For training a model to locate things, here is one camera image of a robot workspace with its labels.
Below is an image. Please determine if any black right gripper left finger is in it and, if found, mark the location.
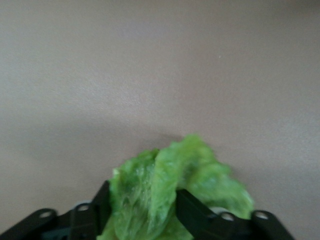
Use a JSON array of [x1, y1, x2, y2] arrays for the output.
[[0, 179, 112, 240]]

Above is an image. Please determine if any green lettuce leaf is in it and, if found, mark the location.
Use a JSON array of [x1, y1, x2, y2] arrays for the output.
[[96, 133, 256, 240]]

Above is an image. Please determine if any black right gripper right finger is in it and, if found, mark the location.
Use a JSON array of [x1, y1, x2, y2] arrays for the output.
[[174, 188, 295, 240]]

